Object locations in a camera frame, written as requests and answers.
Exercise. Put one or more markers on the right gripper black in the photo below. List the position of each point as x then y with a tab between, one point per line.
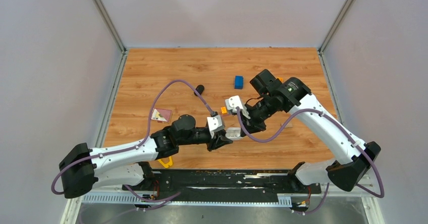
252	125

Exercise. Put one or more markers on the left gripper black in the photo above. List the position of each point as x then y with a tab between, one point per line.
221	142

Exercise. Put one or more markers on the white earbud charging case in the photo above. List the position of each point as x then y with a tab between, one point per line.
233	133

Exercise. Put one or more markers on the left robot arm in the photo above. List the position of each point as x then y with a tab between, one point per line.
84	168

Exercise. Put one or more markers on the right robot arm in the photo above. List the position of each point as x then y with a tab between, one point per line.
353	157

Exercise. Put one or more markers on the black earbud charging case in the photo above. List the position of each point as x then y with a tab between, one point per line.
199	90

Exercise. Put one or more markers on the orange green toy brick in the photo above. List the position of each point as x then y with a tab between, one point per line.
224	111

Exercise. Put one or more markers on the blue toy block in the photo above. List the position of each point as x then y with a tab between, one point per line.
238	82

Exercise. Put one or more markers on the pink picture card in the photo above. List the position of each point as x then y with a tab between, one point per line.
161	115

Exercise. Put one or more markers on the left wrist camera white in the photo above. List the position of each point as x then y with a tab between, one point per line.
215	124

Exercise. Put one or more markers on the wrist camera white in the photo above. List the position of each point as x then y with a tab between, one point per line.
215	124
234	102

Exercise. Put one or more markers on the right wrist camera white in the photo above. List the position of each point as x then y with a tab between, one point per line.
234	102

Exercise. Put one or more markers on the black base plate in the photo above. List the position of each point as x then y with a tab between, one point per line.
222	186

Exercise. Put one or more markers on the yellow triangular plastic frame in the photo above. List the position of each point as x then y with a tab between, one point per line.
166	162

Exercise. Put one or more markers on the aluminium slotted rail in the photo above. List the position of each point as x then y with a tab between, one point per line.
119	195

